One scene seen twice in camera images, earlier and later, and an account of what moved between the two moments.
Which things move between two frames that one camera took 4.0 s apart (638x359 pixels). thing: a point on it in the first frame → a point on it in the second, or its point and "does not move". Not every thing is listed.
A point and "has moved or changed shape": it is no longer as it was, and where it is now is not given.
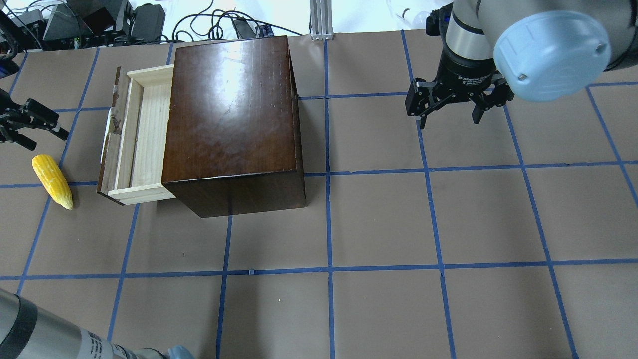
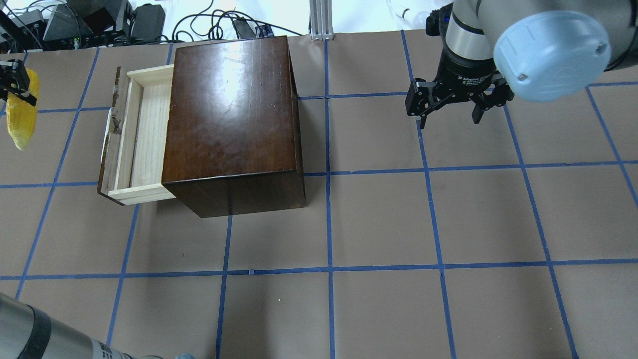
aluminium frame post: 321,23 does not move
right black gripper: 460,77 does not move
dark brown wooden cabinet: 234,143 does not move
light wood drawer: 133,146 does not move
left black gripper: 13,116 → 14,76
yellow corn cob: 54,179 has moved or changed shape
